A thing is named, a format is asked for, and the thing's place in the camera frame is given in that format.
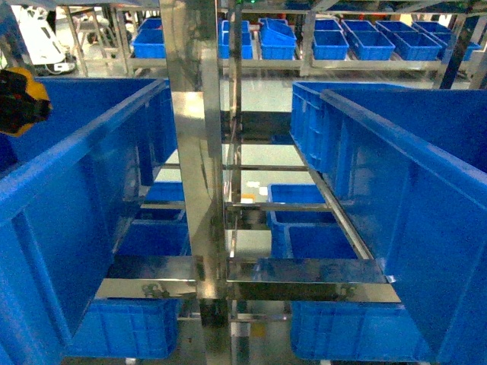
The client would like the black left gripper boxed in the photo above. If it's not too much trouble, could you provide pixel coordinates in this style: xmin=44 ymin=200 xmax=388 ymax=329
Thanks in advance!
xmin=0 ymin=70 xmax=53 ymax=135

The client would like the yellow toy block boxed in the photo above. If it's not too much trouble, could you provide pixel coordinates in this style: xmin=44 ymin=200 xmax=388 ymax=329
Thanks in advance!
xmin=0 ymin=66 xmax=53 ymax=138

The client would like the large blue upper left bin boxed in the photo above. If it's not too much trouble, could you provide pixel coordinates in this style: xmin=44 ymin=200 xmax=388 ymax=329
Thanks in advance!
xmin=1 ymin=78 xmax=176 ymax=364

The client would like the large blue bin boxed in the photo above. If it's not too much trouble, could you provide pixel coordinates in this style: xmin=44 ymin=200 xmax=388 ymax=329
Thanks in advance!
xmin=1 ymin=78 xmax=176 ymax=364
xmin=322 ymin=87 xmax=486 ymax=364

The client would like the blue bottom left bin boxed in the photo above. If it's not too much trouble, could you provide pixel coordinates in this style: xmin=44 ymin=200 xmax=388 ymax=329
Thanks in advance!
xmin=66 ymin=299 xmax=181 ymax=359

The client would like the blue bin behind right bin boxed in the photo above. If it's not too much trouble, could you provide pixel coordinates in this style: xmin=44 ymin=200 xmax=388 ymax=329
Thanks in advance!
xmin=291 ymin=81 xmax=400 ymax=176

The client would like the blue lower centre bin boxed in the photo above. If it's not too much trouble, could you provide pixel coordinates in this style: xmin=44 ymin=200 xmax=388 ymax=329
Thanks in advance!
xmin=267 ymin=184 xmax=357 ymax=259

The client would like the blue bottom right bin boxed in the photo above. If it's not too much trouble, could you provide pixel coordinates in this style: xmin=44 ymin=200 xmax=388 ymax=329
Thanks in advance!
xmin=291 ymin=301 xmax=435 ymax=362

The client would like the large blue right bin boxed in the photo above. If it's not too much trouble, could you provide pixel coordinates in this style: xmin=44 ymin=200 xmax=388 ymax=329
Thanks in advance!
xmin=322 ymin=87 xmax=486 ymax=364

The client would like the steel rack upright post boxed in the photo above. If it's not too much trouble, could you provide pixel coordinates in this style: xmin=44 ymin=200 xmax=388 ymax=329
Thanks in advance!
xmin=159 ymin=1 xmax=232 ymax=364

